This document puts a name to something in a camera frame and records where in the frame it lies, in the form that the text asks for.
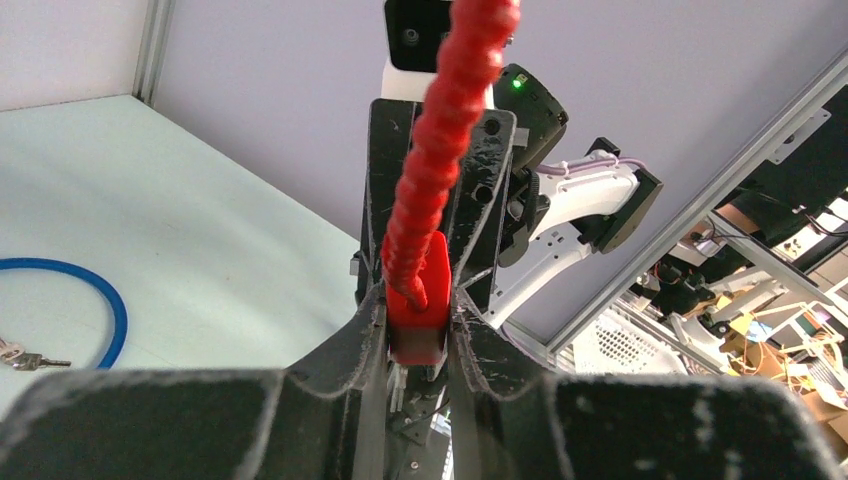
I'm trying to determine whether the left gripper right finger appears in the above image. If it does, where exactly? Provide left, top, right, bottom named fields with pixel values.
left=449, top=289, right=842, bottom=479

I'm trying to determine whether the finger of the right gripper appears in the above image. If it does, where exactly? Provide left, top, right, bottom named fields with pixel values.
left=445, top=110, right=516, bottom=312
left=355, top=98, right=421, bottom=303

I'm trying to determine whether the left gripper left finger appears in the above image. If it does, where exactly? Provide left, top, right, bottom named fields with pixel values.
left=1, top=285, right=387, bottom=479

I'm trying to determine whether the red cable padlock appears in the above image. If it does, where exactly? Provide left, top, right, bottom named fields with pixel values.
left=381, top=1, right=521, bottom=366

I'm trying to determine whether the blue cable lock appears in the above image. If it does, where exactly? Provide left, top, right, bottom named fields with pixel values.
left=1, top=257, right=129, bottom=370

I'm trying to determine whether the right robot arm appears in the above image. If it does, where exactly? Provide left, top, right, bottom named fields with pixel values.
left=440, top=64, right=663, bottom=327

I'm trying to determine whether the blue lock key pair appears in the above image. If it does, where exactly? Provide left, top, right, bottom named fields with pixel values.
left=1, top=339, right=72, bottom=372

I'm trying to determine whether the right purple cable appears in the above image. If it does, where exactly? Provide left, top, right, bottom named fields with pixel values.
left=535, top=155, right=651, bottom=178

